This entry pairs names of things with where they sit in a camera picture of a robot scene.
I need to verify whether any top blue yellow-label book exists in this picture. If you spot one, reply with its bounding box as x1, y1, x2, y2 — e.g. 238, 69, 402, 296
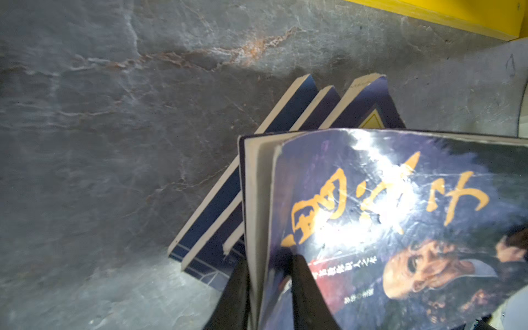
222, 73, 405, 257

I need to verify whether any yellow wooden bookshelf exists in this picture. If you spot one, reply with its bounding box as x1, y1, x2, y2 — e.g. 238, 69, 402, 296
351, 0, 527, 41

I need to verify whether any middle blue book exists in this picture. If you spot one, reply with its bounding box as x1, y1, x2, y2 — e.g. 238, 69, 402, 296
180, 85, 342, 281

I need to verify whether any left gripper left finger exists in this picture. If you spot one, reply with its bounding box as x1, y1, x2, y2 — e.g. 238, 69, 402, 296
203, 258, 250, 330

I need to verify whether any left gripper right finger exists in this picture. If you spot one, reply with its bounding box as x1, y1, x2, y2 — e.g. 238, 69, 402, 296
290, 254, 340, 330

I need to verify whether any lower blue book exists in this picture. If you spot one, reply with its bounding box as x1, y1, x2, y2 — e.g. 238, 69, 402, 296
167, 74, 319, 261

